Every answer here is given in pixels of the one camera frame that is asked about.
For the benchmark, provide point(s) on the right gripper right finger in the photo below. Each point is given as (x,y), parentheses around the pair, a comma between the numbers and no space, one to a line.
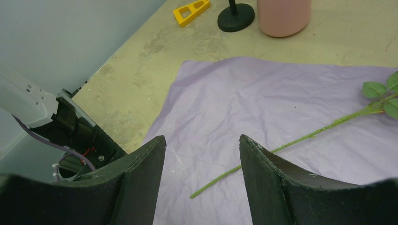
(282,193)

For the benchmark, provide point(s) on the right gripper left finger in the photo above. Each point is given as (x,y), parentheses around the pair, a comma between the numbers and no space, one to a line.
(123,192)

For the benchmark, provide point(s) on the pink and purple wrapping paper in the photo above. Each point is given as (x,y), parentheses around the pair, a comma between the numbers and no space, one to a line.
(211,104)

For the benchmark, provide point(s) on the pink single rose stem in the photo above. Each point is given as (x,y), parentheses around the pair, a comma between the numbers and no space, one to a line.
(324,127)

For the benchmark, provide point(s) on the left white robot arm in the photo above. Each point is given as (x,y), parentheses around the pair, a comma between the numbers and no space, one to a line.
(21,98)

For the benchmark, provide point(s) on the pink tall vase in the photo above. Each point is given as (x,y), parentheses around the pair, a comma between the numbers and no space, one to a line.
(283,18)

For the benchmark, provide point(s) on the yellow triangular block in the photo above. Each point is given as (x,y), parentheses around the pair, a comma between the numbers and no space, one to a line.
(187,13)

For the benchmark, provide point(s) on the black stand purple microphone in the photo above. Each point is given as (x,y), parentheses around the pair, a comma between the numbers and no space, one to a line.
(235,17)

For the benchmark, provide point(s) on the aluminium frame rail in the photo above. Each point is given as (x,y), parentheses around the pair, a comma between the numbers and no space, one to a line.
(81,87)

